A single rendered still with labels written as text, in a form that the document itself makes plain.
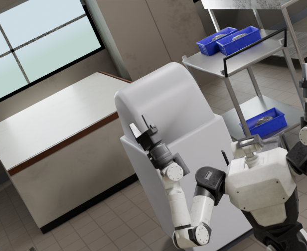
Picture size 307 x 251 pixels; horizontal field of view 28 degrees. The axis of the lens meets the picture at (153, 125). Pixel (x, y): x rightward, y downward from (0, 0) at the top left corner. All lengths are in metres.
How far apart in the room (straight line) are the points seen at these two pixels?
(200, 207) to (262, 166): 0.30
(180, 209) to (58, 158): 3.83
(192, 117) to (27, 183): 2.33
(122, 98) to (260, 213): 1.98
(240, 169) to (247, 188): 0.09
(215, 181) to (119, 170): 3.85
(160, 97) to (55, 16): 4.16
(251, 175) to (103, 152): 3.89
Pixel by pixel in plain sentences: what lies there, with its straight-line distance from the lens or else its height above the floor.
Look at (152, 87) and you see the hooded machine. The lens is 4.34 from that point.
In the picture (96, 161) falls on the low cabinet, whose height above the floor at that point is 0.41.
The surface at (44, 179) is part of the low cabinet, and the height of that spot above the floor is 0.51.
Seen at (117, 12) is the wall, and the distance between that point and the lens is 7.96.
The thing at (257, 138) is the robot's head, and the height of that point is 1.51.
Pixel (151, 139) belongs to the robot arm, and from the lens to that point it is 2.45.
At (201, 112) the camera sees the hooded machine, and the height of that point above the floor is 1.05.
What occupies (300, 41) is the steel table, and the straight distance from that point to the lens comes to 7.95.
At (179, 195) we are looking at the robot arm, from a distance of 2.46.
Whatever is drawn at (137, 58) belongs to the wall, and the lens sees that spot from 8.07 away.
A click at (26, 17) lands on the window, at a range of 8.21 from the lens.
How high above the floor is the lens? 2.50
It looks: 19 degrees down
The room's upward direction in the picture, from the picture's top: 24 degrees counter-clockwise
